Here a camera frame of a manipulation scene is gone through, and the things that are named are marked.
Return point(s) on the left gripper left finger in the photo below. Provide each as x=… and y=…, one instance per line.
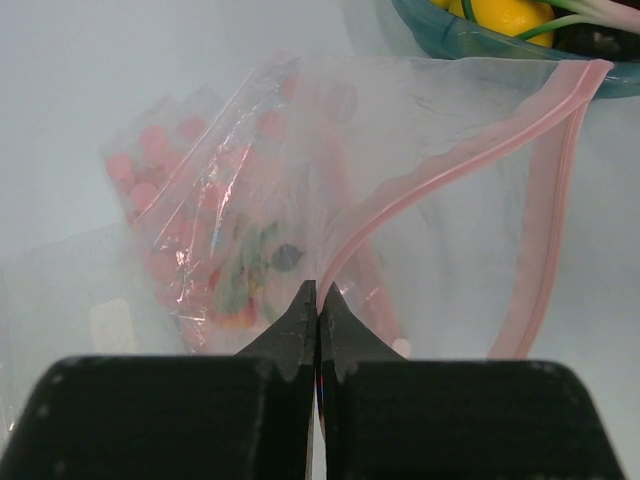
x=245, y=416

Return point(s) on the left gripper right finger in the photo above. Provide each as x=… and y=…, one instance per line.
x=386, y=417

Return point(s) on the clear zip bag pink zipper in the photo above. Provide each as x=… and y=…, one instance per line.
x=462, y=170

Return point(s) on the pink dotted zip bag stack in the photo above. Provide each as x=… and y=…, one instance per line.
x=274, y=152

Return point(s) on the teal plastic food tray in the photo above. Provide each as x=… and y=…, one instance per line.
x=441, y=35

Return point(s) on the green spring onion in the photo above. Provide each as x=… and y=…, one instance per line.
x=601, y=13

